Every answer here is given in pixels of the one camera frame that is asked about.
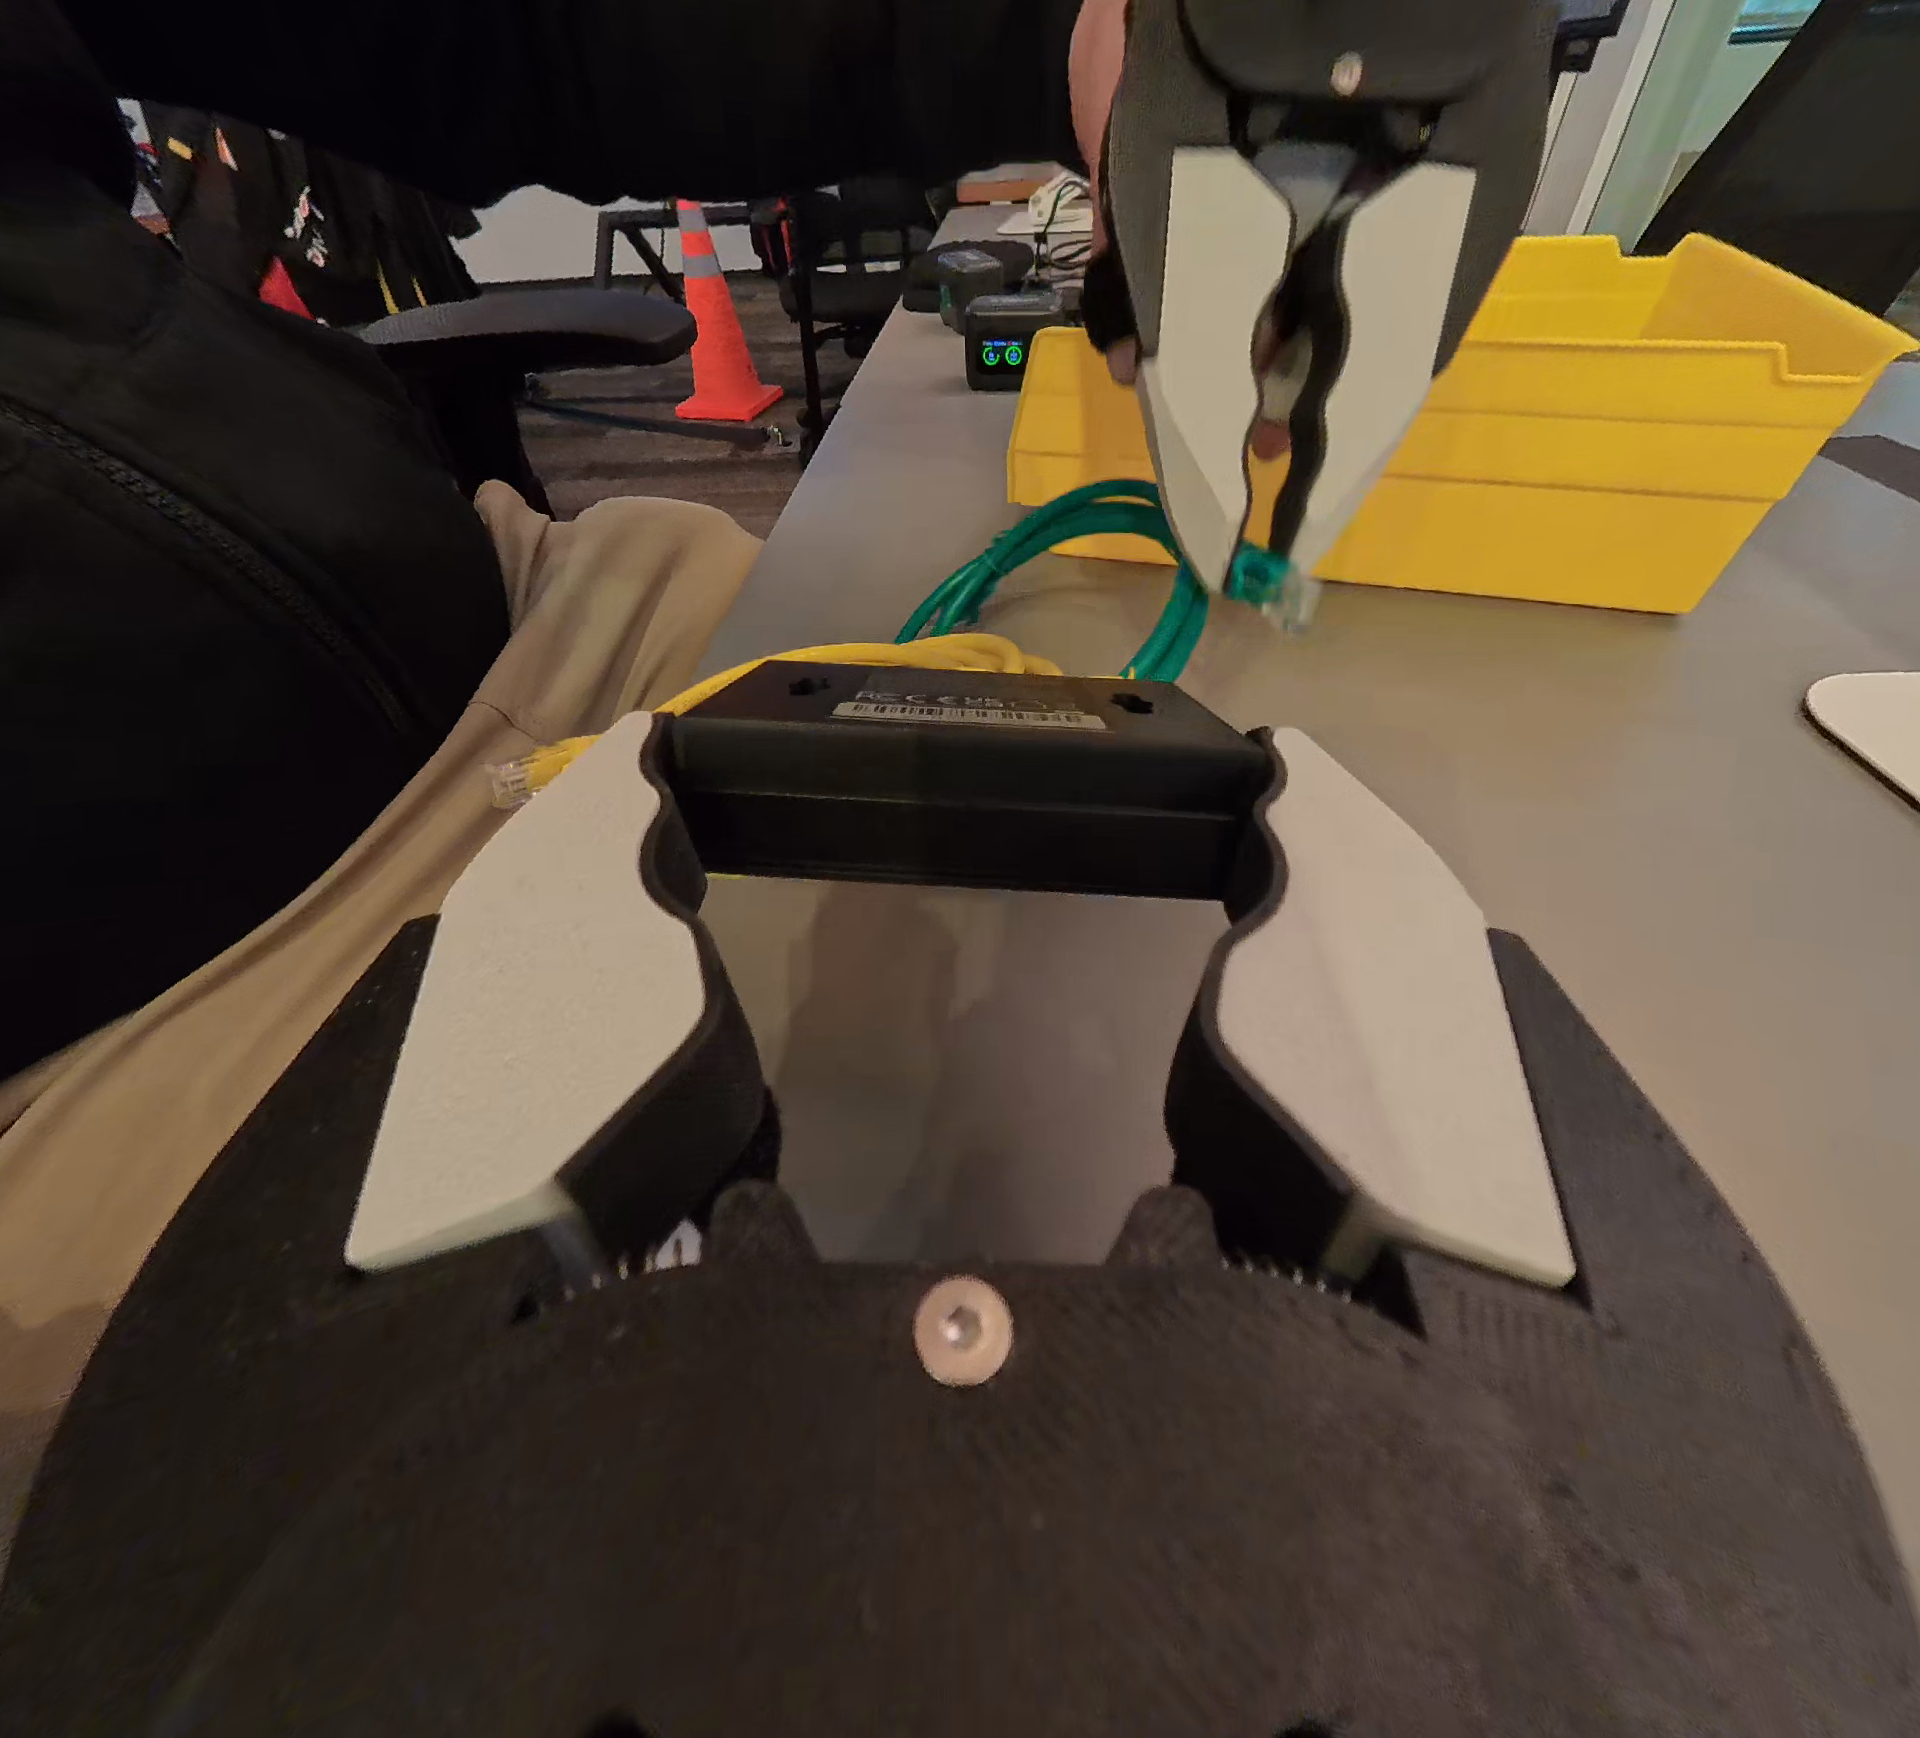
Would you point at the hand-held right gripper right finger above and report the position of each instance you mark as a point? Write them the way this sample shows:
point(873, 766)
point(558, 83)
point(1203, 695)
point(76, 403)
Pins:
point(1381, 1019)

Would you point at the black mesh office chair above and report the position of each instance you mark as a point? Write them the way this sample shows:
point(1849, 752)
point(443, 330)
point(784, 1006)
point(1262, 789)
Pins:
point(854, 297)

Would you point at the person's black jacket torso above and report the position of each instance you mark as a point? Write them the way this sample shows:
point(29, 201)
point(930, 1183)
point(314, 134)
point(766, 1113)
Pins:
point(180, 644)

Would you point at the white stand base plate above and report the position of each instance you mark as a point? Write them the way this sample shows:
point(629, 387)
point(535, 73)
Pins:
point(1875, 724)

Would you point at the orange traffic cone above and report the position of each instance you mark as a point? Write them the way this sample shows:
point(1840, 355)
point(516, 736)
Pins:
point(722, 343)

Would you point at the black network switch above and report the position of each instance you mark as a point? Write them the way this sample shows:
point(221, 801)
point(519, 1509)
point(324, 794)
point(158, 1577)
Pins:
point(959, 801)

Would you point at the black device with lit screen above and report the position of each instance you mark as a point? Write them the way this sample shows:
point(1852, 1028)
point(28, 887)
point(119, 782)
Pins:
point(1020, 314)

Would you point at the person's left hand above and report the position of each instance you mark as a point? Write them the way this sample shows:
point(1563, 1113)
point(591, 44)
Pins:
point(1097, 44)

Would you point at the large yellow plastic bin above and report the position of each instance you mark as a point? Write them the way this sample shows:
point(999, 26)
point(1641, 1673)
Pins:
point(1620, 478)

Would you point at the black monitor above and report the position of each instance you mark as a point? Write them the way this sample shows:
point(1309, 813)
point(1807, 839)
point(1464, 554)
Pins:
point(1817, 150)

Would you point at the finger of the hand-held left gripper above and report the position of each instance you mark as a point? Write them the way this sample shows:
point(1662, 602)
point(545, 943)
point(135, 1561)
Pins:
point(1394, 297)
point(1201, 330)

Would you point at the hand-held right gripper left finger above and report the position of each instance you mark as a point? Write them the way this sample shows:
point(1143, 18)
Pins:
point(540, 1019)

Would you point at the wooden table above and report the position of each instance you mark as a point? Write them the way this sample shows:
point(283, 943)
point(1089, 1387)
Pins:
point(1005, 185)

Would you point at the black device without screen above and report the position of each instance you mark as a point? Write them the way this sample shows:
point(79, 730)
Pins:
point(959, 269)

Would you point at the black office chair with armrest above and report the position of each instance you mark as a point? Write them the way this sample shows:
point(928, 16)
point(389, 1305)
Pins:
point(555, 330)

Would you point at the black and red printed bag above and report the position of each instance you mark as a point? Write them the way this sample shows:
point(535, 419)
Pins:
point(324, 239)

